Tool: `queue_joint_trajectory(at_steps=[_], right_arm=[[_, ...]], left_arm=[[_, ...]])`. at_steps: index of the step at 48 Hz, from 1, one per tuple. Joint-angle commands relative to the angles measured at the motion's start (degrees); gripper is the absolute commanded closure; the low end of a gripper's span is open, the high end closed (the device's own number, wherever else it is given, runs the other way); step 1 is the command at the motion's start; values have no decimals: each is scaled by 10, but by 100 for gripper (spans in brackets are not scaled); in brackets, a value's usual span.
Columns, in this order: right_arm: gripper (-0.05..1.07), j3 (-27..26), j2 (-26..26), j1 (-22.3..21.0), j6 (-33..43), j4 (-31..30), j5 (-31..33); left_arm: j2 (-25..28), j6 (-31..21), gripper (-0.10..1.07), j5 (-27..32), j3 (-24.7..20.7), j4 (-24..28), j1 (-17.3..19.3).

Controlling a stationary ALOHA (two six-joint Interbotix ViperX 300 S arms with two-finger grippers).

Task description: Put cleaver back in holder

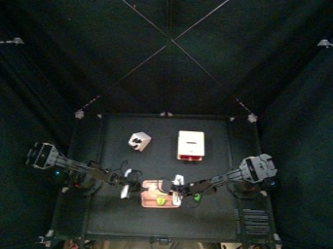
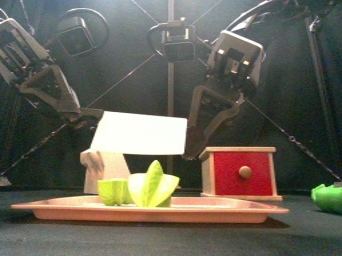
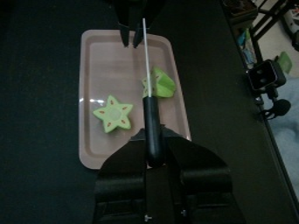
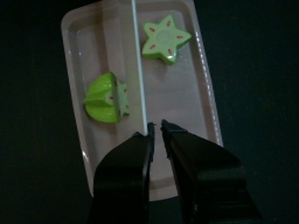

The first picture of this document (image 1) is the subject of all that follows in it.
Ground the grey knife block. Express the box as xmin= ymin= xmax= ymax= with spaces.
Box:
xmin=128 ymin=131 xmax=154 ymax=153

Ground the white and red toy toaster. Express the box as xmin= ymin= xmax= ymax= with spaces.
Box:
xmin=176 ymin=129 xmax=208 ymax=162

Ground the thin diagonal brace wire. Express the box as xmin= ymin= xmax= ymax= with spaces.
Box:
xmin=79 ymin=0 xmax=232 ymax=113
xmin=121 ymin=0 xmax=256 ymax=115

